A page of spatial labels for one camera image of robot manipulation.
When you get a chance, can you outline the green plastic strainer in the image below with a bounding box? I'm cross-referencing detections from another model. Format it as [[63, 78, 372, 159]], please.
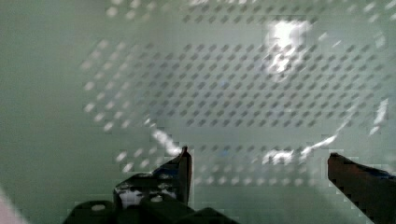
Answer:
[[1, 0, 395, 224]]

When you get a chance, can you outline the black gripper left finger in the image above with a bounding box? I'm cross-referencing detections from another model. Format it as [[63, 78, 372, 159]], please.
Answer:
[[63, 147, 238, 224]]

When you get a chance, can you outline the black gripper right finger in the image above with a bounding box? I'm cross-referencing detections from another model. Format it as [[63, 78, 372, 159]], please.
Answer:
[[328, 153, 396, 224]]

